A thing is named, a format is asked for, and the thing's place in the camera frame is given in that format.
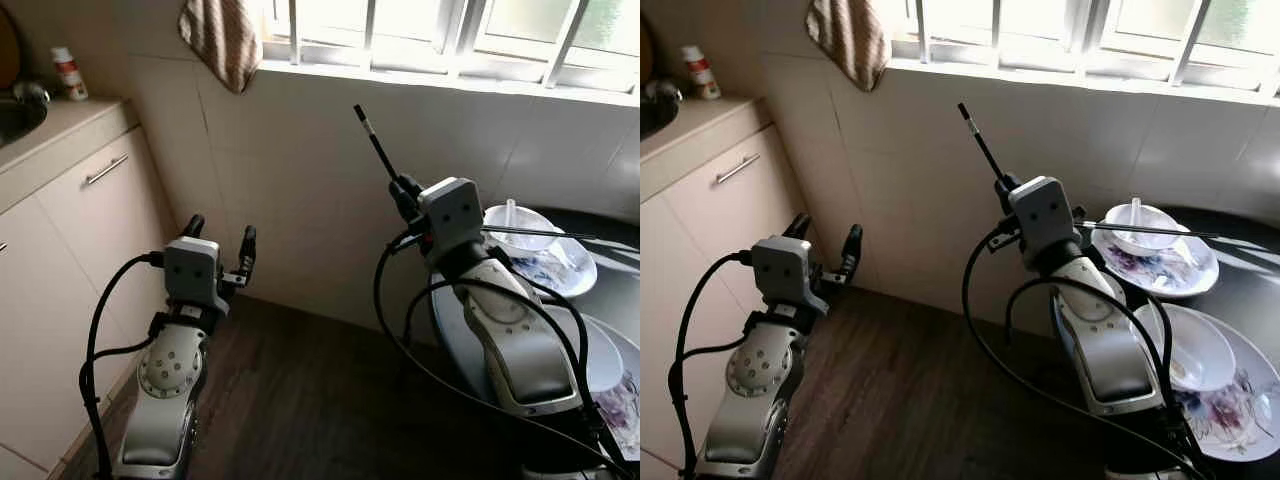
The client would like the steel cabinet handle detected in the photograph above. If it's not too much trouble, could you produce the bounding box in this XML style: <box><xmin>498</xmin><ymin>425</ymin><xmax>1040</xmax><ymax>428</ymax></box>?
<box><xmin>84</xmin><ymin>154</ymin><xmax>130</xmax><ymax>187</ymax></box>
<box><xmin>714</xmin><ymin>153</ymin><xmax>761</xmax><ymax>187</ymax></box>

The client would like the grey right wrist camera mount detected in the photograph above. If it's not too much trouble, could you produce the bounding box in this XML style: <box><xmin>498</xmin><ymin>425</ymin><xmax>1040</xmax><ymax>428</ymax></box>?
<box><xmin>417</xmin><ymin>177</ymin><xmax>487</xmax><ymax>257</ymax></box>
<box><xmin>1007</xmin><ymin>176</ymin><xmax>1079</xmax><ymax>256</ymax></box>

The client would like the white barred window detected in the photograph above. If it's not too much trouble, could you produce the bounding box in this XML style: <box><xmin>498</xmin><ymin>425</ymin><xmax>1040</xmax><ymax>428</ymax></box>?
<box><xmin>885</xmin><ymin>0</ymin><xmax>1280</xmax><ymax>106</ymax></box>
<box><xmin>255</xmin><ymin>0</ymin><xmax>641</xmax><ymax>101</ymax></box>

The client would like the round black table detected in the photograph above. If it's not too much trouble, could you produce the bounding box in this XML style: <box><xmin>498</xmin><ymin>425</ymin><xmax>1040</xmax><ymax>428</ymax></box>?
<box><xmin>1050</xmin><ymin>205</ymin><xmax>1280</xmax><ymax>480</ymax></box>
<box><xmin>430</xmin><ymin>205</ymin><xmax>641</xmax><ymax>466</ymax></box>

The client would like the white bottle with red label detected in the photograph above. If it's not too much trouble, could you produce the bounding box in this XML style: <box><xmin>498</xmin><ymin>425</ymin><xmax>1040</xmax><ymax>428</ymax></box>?
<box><xmin>682</xmin><ymin>45</ymin><xmax>722</xmax><ymax>101</ymax></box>
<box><xmin>50</xmin><ymin>46</ymin><xmax>89</xmax><ymax>102</ymax></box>

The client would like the small floral plate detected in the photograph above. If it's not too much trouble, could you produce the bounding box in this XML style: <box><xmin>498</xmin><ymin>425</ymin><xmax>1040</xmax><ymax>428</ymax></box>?
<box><xmin>1092</xmin><ymin>228</ymin><xmax>1221</xmax><ymax>299</ymax></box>
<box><xmin>490</xmin><ymin>232</ymin><xmax>599</xmax><ymax>299</ymax></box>

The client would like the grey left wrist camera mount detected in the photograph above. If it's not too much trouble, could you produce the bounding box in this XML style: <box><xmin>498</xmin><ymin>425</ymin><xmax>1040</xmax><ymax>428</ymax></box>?
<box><xmin>751</xmin><ymin>236</ymin><xmax>829</xmax><ymax>316</ymax></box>
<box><xmin>163</xmin><ymin>236</ymin><xmax>229</xmax><ymax>311</ymax></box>

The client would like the large floral plate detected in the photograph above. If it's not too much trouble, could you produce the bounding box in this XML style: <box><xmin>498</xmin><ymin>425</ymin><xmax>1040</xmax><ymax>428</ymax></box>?
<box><xmin>560</xmin><ymin>315</ymin><xmax>641</xmax><ymax>463</ymax></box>
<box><xmin>1140</xmin><ymin>305</ymin><xmax>1280</xmax><ymax>463</ymax></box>

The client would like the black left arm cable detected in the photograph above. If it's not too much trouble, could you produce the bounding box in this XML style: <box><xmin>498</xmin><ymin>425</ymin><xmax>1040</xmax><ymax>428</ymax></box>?
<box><xmin>80</xmin><ymin>252</ymin><xmax>166</xmax><ymax>480</ymax></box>
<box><xmin>668</xmin><ymin>252</ymin><xmax>753</xmax><ymax>480</ymax></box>

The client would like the brown striped towel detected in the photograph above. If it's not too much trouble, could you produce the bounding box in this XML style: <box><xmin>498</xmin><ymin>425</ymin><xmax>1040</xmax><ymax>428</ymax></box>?
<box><xmin>178</xmin><ymin>0</ymin><xmax>264</xmax><ymax>95</ymax></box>
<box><xmin>806</xmin><ymin>0</ymin><xmax>893</xmax><ymax>93</ymax></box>

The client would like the white ceramic bowl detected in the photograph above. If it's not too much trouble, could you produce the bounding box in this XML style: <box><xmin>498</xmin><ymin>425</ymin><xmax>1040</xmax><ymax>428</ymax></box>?
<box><xmin>1150</xmin><ymin>303</ymin><xmax>1237</xmax><ymax>392</ymax></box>
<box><xmin>545</xmin><ymin>305</ymin><xmax>627</xmax><ymax>393</ymax></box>
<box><xmin>1103</xmin><ymin>203</ymin><xmax>1181</xmax><ymax>254</ymax></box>
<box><xmin>483</xmin><ymin>203</ymin><xmax>561</xmax><ymax>253</ymax></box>

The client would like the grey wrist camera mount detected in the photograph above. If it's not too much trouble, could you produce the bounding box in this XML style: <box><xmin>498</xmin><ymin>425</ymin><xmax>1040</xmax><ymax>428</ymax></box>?
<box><xmin>751</xmin><ymin>236</ymin><xmax>829</xmax><ymax>316</ymax></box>
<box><xmin>417</xmin><ymin>177</ymin><xmax>487</xmax><ymax>257</ymax></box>
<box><xmin>1007</xmin><ymin>176</ymin><xmax>1079</xmax><ymax>256</ymax></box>
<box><xmin>163</xmin><ymin>236</ymin><xmax>229</xmax><ymax>311</ymax></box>

